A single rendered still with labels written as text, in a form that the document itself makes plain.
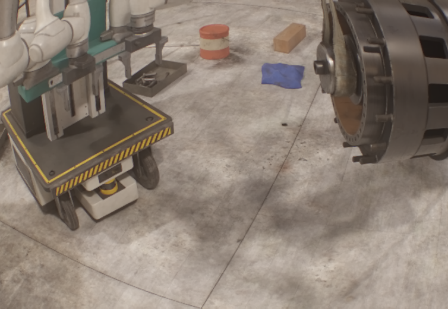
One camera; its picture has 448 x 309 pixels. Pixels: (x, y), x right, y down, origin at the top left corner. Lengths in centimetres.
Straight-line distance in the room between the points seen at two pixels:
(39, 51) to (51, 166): 75
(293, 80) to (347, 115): 162
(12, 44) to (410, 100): 128
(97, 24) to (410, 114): 137
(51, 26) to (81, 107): 92
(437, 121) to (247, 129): 161
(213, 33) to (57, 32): 201
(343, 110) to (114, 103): 118
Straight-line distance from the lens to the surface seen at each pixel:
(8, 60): 174
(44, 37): 152
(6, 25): 171
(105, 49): 205
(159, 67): 347
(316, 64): 142
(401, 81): 125
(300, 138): 272
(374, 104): 130
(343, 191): 241
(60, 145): 225
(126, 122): 229
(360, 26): 131
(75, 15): 163
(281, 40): 356
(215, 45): 345
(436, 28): 137
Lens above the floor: 146
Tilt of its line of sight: 34 degrees down
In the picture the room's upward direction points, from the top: 2 degrees counter-clockwise
